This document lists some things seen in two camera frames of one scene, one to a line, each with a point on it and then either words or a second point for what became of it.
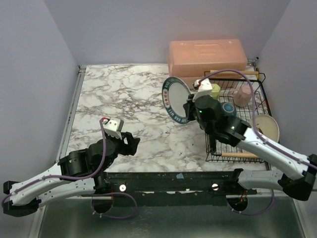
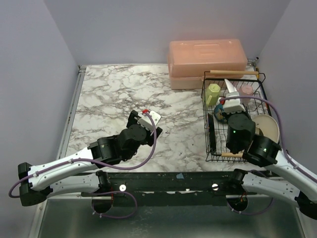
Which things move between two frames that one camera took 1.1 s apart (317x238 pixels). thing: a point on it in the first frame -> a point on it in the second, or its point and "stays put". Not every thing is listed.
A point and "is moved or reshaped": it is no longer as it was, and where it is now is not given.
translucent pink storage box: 192,60 stays put
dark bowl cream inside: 228,108 is moved or reshaped
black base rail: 209,188 stays put
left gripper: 124,145 -> 133,116
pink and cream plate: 267,125 stays put
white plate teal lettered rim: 175,93 -> 233,92
